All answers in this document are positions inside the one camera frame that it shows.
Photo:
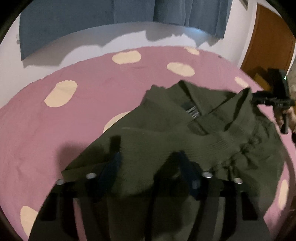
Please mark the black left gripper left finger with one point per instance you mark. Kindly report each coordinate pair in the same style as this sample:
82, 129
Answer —
114, 156

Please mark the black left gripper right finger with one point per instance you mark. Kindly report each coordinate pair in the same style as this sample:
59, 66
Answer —
179, 166

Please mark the dark green garment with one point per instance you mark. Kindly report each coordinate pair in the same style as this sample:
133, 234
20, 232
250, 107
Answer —
237, 147

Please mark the person's right hand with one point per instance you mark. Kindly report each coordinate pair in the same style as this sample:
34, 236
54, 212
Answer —
284, 113

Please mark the brown wooden door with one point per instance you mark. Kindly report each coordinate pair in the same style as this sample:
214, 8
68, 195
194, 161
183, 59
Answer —
272, 44

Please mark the pink polka dot bedsheet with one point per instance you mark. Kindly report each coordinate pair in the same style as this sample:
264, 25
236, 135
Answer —
52, 121

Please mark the blue curtain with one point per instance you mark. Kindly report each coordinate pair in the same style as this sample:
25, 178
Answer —
44, 21

